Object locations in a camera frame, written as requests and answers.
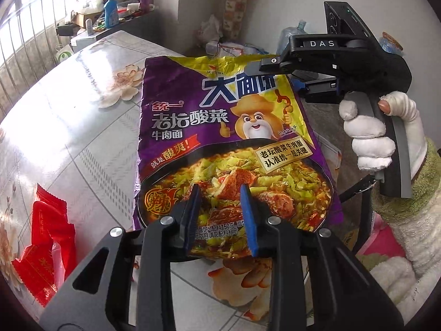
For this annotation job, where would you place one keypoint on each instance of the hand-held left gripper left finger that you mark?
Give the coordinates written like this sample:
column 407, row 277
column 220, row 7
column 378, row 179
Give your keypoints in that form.
column 193, row 213

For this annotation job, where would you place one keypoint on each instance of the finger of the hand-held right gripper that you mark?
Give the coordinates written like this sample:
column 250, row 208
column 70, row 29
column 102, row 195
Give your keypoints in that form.
column 317, row 88
column 296, row 63

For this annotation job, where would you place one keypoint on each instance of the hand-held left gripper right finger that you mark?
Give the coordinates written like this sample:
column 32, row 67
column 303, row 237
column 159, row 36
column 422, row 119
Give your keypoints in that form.
column 249, row 220

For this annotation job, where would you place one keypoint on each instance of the purple yellow noodle bag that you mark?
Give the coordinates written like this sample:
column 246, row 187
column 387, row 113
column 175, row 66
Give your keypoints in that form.
column 193, row 110

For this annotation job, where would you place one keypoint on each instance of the red foil packet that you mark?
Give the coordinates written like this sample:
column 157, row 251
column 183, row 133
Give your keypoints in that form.
column 51, row 213
column 36, row 272

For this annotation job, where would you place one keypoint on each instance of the person's right forearm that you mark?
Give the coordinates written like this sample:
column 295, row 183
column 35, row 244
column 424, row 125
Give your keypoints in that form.
column 423, row 220

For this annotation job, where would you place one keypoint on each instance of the person's right hand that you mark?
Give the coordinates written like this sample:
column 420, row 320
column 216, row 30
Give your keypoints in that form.
column 372, row 144

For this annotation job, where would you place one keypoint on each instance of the clear water jug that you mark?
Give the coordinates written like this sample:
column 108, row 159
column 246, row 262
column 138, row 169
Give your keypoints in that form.
column 291, row 38

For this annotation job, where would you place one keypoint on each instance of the printed snack bag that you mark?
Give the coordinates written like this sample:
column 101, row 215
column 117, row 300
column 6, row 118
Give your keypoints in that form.
column 227, row 46

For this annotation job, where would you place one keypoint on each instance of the tall fruit print box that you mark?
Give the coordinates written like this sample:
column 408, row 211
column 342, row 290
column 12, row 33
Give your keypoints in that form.
column 239, row 7

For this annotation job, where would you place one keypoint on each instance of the white plastic bag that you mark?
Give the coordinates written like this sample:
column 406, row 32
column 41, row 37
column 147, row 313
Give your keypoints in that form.
column 209, row 29

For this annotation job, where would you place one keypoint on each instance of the pink printed cloth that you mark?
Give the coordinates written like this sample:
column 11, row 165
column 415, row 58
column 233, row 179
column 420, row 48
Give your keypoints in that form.
column 386, row 238

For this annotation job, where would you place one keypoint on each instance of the dark grey cabinet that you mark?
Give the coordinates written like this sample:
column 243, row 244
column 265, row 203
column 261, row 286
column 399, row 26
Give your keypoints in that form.
column 137, row 27

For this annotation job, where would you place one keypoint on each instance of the purple cup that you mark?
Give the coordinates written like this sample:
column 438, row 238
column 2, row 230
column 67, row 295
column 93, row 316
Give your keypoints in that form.
column 144, row 1

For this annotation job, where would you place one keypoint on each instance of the blue detergent bottle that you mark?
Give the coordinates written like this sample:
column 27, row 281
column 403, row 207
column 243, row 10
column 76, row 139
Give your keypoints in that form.
column 111, row 13

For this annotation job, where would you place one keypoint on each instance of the white green paper bag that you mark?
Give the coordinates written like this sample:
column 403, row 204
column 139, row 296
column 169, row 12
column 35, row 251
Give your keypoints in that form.
column 64, row 54

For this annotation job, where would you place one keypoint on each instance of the small white bottle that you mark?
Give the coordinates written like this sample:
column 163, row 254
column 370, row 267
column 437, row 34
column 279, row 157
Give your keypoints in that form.
column 89, row 27

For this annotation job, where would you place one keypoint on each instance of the cardboard box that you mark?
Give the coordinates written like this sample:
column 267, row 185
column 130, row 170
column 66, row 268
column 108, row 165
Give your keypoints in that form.
column 88, row 19

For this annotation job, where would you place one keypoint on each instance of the black flat device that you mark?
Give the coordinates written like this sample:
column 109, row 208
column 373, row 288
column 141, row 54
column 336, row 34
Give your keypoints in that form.
column 64, row 30

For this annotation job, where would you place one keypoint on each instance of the metal window railing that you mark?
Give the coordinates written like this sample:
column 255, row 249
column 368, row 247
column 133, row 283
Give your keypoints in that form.
column 20, row 41

